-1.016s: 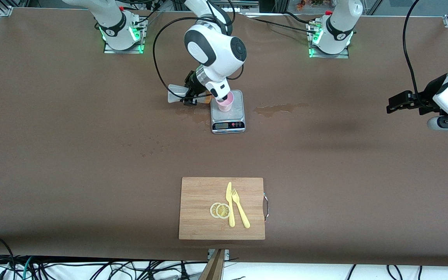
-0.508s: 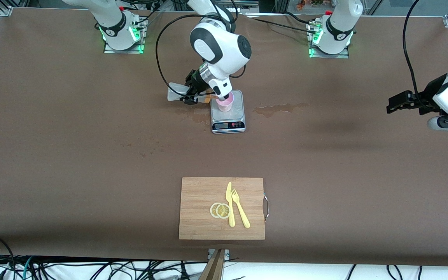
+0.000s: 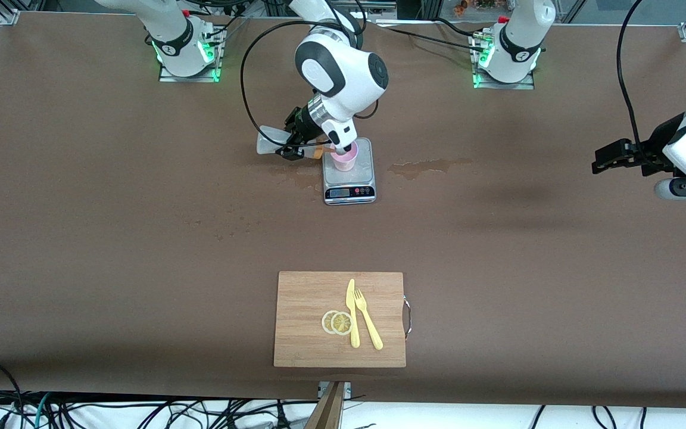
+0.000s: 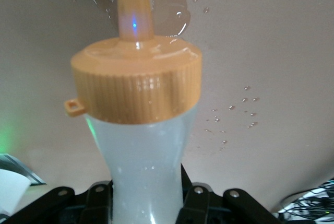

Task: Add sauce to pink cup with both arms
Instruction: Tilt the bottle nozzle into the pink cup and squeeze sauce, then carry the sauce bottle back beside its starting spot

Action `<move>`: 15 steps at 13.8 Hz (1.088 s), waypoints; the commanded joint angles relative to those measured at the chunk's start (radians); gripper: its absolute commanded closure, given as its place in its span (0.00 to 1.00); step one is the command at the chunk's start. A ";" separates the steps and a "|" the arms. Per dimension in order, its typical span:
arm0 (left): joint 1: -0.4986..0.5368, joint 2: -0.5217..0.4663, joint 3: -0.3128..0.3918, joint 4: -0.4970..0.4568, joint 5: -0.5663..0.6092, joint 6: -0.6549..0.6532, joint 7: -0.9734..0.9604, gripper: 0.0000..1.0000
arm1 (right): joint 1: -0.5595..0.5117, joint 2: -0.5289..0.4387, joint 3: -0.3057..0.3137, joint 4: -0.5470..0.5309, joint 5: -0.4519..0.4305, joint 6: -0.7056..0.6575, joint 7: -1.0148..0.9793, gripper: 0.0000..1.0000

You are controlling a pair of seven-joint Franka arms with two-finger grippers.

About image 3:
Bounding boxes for clear sauce bottle orange cap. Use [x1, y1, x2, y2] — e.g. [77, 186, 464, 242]
[256, 125, 333, 161]

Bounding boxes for pink plastic cup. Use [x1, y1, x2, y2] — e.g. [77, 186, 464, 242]
[330, 143, 359, 173]

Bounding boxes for silver digital kitchen scale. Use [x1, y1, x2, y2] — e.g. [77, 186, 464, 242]
[321, 138, 377, 206]

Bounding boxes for wooden cutting board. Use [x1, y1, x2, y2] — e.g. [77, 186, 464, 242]
[273, 271, 413, 368]

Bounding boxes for yellow plastic knife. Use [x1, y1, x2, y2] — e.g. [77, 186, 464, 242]
[346, 278, 361, 349]

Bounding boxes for brown table cover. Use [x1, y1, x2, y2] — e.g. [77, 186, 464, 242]
[0, 11, 686, 409]

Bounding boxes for yellow plastic fork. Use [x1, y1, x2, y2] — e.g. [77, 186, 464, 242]
[354, 288, 384, 351]

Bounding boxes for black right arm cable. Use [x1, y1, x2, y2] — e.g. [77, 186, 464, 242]
[240, 0, 367, 144]

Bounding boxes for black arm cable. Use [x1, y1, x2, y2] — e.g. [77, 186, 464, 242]
[615, 0, 647, 153]
[240, 0, 367, 144]

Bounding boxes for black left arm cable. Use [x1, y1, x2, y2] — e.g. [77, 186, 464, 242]
[615, 0, 647, 153]

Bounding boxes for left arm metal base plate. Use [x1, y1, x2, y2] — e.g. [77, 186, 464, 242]
[471, 33, 535, 91]

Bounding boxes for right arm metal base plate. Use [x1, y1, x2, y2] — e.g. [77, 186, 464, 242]
[158, 27, 222, 83]

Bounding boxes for black cable on table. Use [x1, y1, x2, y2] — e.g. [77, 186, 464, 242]
[373, 17, 487, 60]

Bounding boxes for wooden metal bracket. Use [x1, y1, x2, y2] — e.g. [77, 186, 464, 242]
[304, 381, 353, 429]

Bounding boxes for teal floor cable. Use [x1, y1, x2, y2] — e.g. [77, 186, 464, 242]
[35, 392, 53, 429]

